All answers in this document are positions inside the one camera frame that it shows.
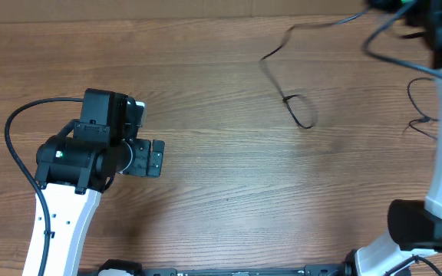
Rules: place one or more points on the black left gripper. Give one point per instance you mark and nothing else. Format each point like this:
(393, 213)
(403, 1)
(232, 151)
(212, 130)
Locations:
(141, 167)

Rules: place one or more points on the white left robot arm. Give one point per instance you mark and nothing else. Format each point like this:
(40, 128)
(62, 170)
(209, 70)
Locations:
(76, 166)

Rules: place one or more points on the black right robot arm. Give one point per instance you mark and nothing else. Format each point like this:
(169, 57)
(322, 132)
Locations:
(414, 230)

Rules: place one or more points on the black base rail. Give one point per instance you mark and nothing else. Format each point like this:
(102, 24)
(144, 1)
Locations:
(121, 267)

